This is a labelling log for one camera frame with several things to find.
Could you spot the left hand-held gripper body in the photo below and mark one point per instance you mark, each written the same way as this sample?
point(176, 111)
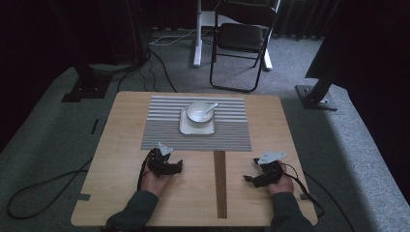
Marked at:
point(156, 159)

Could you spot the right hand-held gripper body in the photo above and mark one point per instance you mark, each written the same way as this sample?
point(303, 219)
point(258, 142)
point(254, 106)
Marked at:
point(272, 170)

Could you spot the person's left hand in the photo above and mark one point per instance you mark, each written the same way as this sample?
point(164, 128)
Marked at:
point(154, 184)

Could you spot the person's right hand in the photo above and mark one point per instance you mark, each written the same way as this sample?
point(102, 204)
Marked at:
point(283, 187)

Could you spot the grey striped placemat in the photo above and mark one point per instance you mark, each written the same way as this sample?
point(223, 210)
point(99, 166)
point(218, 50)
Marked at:
point(232, 135)

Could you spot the white square plate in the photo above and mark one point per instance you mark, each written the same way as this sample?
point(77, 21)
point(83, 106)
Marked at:
point(196, 130)

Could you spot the grey tape piece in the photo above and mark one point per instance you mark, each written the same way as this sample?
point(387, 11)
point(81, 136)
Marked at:
point(83, 197)
point(304, 197)

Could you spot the white bowl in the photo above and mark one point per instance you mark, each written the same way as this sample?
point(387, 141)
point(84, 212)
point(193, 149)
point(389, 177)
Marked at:
point(195, 112)

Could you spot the white spoon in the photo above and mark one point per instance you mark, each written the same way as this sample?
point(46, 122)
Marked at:
point(211, 107)

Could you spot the black tape strip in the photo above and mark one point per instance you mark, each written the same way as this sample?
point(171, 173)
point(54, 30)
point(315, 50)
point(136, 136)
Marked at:
point(94, 126)

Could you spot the black metal stand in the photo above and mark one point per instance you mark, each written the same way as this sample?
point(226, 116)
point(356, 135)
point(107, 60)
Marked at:
point(314, 100)
point(87, 87)

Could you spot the black folding chair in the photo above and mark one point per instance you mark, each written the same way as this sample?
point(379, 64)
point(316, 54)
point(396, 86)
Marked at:
point(240, 37)

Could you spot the black curtain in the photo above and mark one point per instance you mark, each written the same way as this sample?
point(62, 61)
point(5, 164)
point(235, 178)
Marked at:
point(370, 48)

